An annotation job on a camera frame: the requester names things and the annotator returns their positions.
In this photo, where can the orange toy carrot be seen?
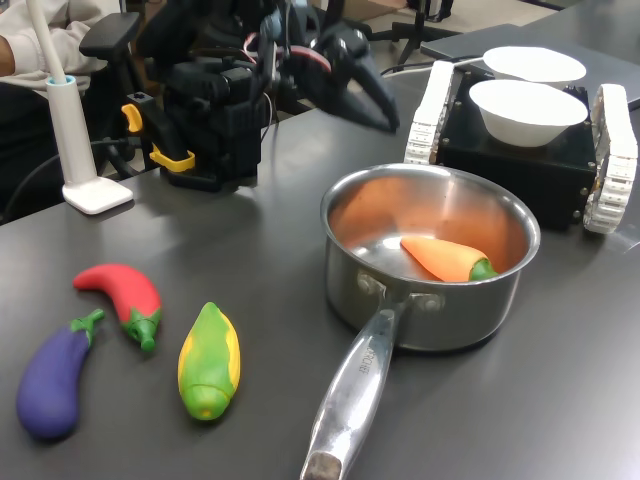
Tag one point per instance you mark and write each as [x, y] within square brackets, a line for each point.
[445, 257]

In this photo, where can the person's hand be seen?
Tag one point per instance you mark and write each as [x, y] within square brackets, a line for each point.
[6, 57]

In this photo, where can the black office chair base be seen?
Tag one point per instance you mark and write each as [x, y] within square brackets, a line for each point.
[417, 30]

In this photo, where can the white bowl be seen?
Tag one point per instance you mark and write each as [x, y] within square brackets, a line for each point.
[525, 112]
[535, 62]

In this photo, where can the tracked vehicle with white tracks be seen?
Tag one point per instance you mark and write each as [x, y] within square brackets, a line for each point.
[520, 170]

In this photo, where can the black and yellow clamp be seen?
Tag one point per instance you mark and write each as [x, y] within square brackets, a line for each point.
[172, 160]

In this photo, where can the black office chair armrest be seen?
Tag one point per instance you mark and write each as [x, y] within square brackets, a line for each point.
[110, 32]

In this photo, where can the red toy chilli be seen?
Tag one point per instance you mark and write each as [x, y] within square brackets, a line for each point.
[130, 295]

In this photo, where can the yellow green toy corn cob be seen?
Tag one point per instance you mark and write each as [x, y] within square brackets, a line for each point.
[210, 365]

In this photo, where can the person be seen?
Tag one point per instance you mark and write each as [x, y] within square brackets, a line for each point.
[30, 55]

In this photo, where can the purple toy aubergine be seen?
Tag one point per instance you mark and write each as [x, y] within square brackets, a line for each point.
[50, 385]

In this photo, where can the white post with base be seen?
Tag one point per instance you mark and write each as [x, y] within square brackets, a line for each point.
[75, 130]

